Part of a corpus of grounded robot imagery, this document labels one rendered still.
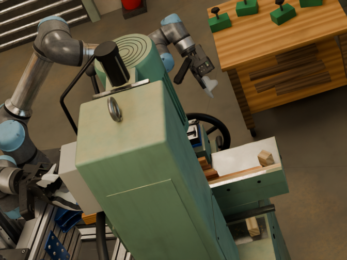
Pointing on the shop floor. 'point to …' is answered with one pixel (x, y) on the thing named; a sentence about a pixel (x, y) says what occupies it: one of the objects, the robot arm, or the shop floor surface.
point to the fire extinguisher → (133, 7)
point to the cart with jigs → (279, 50)
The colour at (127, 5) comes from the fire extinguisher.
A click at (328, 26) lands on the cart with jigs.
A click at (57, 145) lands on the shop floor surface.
